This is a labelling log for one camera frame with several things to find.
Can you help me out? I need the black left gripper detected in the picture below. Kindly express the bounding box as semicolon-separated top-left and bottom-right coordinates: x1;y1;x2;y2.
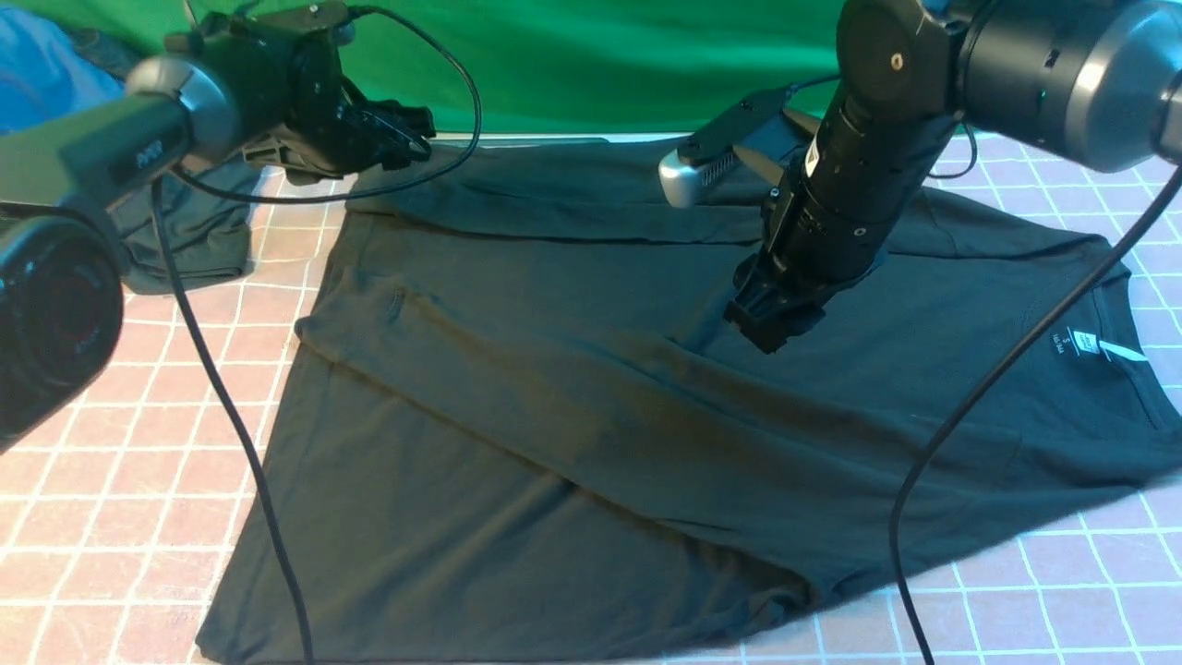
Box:
242;79;436;185

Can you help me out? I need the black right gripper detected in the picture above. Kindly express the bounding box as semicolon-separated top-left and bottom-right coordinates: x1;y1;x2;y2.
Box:
723;249;887;354

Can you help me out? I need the dark gray long-sleeve shirt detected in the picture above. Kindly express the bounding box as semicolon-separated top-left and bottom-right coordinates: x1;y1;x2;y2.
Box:
196;137;1182;665

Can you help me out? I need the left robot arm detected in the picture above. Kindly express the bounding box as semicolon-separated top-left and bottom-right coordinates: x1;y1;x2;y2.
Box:
1;1;435;450

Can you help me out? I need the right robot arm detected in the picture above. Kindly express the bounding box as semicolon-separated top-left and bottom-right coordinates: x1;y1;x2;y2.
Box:
723;1;1181;353

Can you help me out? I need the crumpled dark gray garment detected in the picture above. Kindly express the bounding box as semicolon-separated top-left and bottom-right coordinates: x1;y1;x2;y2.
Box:
65;30;253;295

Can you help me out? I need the green backdrop cloth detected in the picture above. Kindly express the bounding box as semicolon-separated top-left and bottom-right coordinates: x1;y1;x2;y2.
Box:
4;1;843;133

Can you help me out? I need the blue cloth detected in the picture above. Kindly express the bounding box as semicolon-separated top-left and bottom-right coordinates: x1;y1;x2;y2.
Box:
1;5;123;136

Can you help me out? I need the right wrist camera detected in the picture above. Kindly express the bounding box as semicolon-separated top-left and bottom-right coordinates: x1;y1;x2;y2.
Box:
658;87;820;208

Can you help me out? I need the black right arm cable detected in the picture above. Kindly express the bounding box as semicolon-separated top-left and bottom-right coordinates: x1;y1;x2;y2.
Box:
888;167;1182;665

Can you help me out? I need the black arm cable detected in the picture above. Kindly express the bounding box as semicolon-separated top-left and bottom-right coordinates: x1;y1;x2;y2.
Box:
888;167;1182;665
152;5;483;665

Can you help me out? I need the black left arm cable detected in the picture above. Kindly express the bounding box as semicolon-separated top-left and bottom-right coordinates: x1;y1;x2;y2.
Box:
152;5;483;665

